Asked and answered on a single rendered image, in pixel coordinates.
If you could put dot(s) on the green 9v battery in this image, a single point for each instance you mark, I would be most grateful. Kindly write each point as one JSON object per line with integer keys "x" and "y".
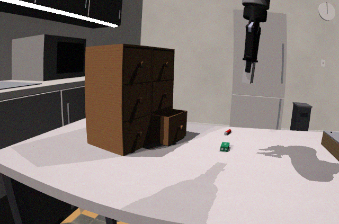
{"x": 224, "y": 146}

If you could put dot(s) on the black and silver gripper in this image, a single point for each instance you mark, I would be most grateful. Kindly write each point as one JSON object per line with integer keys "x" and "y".
{"x": 255, "y": 15}

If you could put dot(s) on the red battery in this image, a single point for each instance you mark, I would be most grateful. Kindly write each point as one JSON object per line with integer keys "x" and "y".
{"x": 227, "y": 132}

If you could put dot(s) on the brown small chest of drawers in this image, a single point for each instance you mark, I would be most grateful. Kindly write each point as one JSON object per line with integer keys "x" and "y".
{"x": 104, "y": 95}

